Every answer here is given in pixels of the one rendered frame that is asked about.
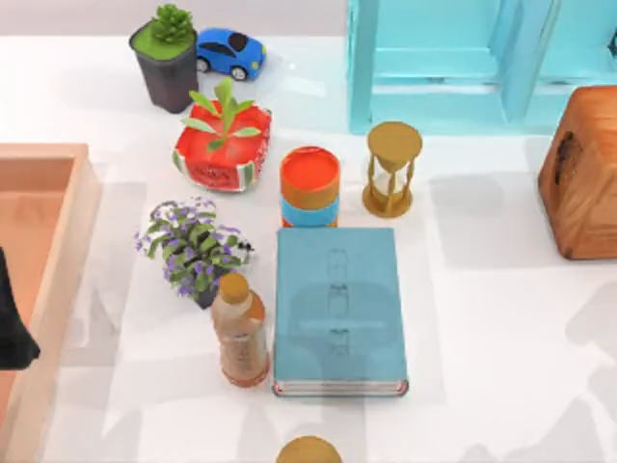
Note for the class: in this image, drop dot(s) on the wooden box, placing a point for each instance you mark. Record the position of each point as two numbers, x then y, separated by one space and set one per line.
583 178

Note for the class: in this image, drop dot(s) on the dark grey plant pot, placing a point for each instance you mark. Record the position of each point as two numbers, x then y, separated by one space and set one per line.
166 72

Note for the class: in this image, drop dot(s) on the blue toy car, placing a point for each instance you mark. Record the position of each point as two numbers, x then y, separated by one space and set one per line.
229 50

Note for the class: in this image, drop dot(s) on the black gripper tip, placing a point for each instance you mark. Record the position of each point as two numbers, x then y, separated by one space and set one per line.
12 333

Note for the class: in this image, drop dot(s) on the salmon shallow box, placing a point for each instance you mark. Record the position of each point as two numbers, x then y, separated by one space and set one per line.
43 202

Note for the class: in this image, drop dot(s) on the orange and blue can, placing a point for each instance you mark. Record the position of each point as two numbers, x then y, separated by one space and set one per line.
310 188

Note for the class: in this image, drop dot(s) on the golden round top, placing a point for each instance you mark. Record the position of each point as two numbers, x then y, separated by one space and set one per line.
308 451

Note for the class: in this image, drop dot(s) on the golden hourglass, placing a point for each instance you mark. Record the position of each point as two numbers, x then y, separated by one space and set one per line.
391 169

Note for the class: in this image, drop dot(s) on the red watermelon plant pot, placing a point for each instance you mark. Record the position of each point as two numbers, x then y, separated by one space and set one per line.
222 149

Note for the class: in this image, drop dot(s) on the purple flower plant pot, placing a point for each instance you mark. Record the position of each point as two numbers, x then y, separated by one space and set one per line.
193 246

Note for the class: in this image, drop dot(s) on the light blue rack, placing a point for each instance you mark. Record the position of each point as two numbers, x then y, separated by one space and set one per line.
434 62

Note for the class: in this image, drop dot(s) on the blue book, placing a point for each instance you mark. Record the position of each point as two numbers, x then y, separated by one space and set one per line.
337 308

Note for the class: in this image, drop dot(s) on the brown tea bottle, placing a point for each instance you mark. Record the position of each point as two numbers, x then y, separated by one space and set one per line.
239 333

